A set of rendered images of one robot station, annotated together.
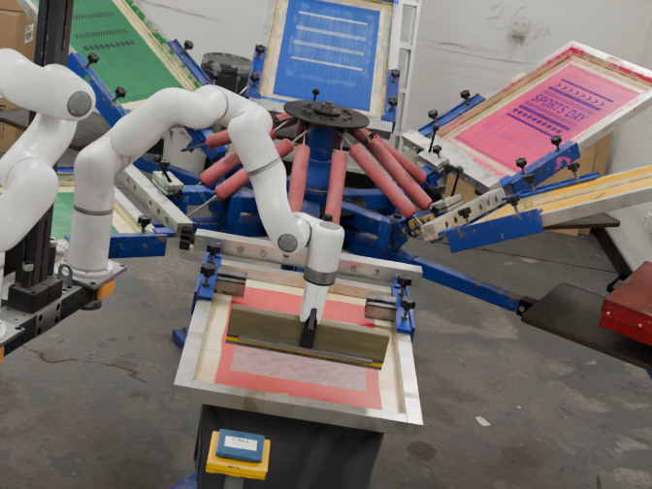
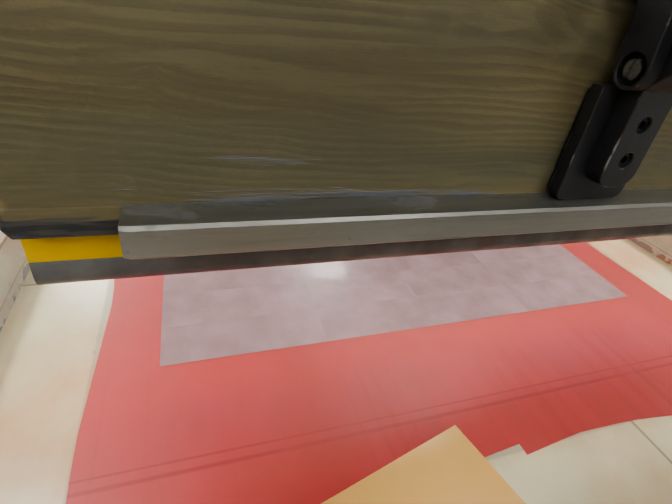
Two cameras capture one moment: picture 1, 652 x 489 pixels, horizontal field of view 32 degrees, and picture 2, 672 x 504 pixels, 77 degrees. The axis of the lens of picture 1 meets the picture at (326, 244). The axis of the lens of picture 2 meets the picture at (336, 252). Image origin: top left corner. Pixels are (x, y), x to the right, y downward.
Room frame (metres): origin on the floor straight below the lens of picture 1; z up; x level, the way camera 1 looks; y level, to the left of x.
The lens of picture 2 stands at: (2.30, 0.13, 1.14)
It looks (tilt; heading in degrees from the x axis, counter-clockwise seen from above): 33 degrees down; 342
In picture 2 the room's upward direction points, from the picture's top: 7 degrees clockwise
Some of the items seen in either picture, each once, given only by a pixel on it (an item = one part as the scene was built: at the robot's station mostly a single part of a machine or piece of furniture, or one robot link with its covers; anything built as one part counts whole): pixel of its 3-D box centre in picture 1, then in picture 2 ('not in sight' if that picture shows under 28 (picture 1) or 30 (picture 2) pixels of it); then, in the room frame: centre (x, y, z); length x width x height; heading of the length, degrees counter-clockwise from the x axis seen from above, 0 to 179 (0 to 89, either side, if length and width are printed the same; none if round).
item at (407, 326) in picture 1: (401, 314); not in sight; (2.95, -0.25, 0.98); 0.30 x 0.05 x 0.07; 4
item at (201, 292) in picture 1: (207, 282); not in sight; (2.92, 0.31, 0.98); 0.30 x 0.05 x 0.07; 4
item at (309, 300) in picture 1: (315, 295); not in sight; (2.44, 0.00, 1.21); 0.10 x 0.07 x 0.11; 4
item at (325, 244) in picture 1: (310, 240); not in sight; (2.46, 0.04, 1.34); 0.15 x 0.10 x 0.11; 83
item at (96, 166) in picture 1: (98, 175); not in sight; (2.52, 0.56, 1.37); 0.13 x 0.10 x 0.16; 173
